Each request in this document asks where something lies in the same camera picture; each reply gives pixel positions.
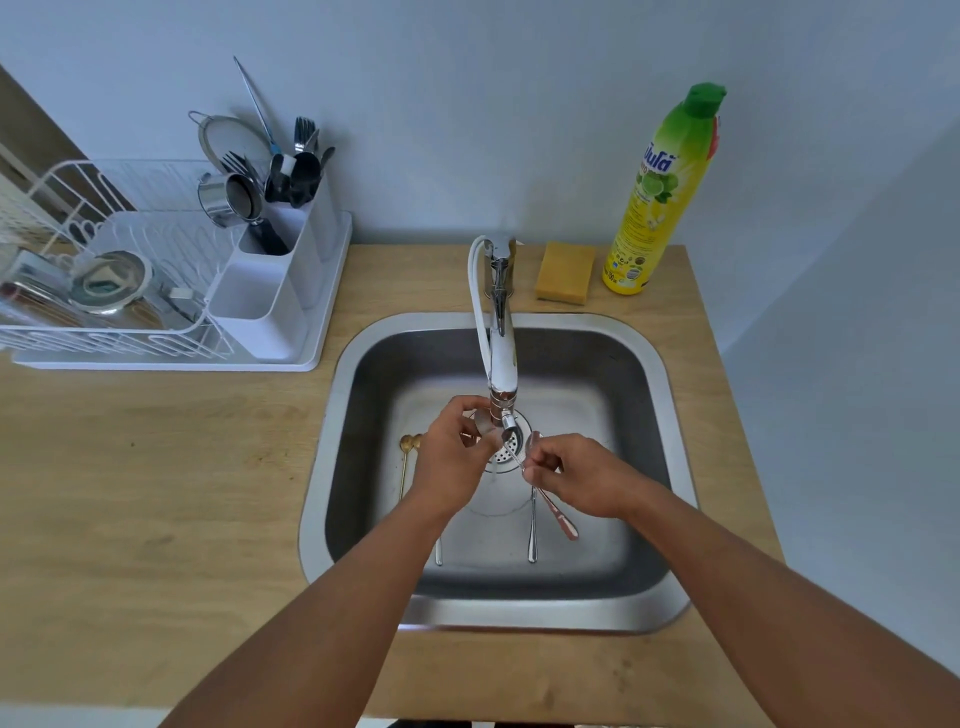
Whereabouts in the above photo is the person's left hand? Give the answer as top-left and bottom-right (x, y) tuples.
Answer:
(408, 395), (503, 520)

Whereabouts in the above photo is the person's right hand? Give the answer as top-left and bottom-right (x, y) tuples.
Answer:
(521, 432), (666, 521)

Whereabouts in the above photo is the silver spoon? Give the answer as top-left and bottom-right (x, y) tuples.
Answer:
(500, 425), (581, 543)
(524, 429), (543, 565)

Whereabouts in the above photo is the white cutlery holder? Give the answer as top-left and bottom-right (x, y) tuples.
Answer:
(206, 173), (340, 364)

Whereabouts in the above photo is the person's right forearm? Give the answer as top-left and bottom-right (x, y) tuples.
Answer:
(622, 479), (960, 728)

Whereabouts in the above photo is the person's left forearm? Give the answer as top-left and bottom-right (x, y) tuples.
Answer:
(161, 487), (470, 728)

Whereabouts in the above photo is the steel sink drain strainer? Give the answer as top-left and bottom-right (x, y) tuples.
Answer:
(461, 408), (534, 475)

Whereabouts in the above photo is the stainless steel sink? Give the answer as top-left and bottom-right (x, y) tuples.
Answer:
(298, 311), (699, 635)

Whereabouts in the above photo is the chrome faucet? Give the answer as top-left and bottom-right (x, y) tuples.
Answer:
(483, 236), (526, 451)

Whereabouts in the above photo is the yellow sponge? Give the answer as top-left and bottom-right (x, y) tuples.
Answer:
(533, 241), (598, 307)

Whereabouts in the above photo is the white plastic drainer tray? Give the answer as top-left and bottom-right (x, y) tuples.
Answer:
(11, 158), (354, 373)

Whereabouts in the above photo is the yellow dish soap bottle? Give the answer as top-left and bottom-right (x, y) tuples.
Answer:
(601, 82), (727, 296)

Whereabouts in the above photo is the small grey kitchen tool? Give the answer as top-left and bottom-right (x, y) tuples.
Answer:
(153, 284), (208, 316)

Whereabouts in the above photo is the steel mesh strainer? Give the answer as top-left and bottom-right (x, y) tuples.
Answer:
(187, 110), (273, 178)

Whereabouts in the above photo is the steel container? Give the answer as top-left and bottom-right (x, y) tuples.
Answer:
(0, 251), (76, 331)

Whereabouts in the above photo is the beige perforated panel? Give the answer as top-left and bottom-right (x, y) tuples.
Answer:
(0, 172), (46, 249)

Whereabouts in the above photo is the brown wooden panel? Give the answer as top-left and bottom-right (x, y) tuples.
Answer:
(0, 63), (136, 226)

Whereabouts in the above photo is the white faucet hose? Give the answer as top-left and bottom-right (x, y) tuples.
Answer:
(467, 236), (496, 376)

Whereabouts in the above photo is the steel cup with black handle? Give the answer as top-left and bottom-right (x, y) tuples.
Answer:
(197, 172), (290, 258)

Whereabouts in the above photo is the white wire dish rack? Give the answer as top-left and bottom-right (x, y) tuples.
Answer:
(0, 158), (235, 361)

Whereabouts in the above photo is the thin metal blue-handled tool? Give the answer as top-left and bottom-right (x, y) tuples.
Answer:
(232, 56), (285, 157)

